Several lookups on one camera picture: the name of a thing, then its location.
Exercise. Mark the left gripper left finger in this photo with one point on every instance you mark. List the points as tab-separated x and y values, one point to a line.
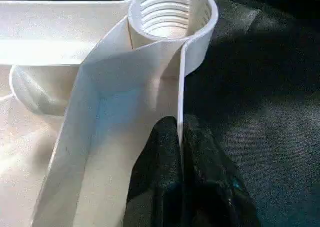
157	177

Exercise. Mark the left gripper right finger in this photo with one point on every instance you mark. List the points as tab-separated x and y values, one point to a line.
212	187

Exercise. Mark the white plastic table top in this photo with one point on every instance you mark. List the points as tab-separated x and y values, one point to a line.
50	137

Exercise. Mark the black work mat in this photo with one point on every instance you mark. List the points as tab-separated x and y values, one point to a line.
270	112

